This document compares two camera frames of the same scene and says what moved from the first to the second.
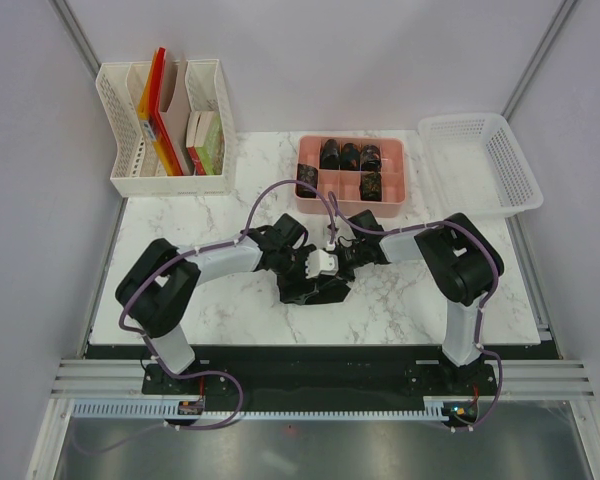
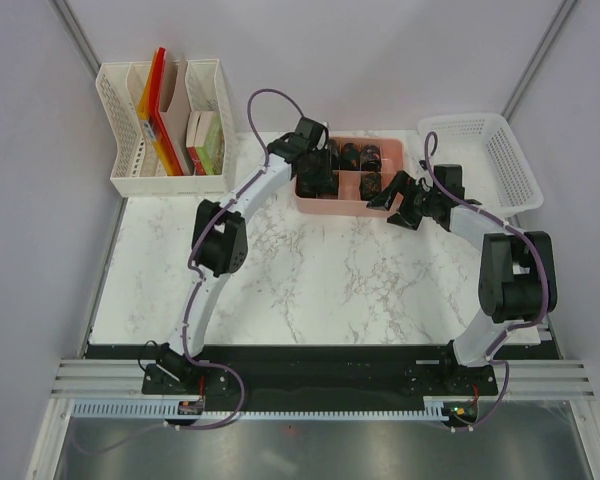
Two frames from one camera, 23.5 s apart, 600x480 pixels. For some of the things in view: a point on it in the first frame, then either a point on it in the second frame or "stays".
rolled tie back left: x=330 y=155 stays
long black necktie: x=328 y=289 to x=324 y=184
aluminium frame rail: x=516 y=378 stays
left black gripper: x=289 y=292 to x=323 y=153
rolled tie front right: x=370 y=187 stays
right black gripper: x=345 y=273 to x=385 y=199
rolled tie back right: x=370 y=158 stays
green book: x=212 y=153 stays
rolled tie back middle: x=350 y=157 stays
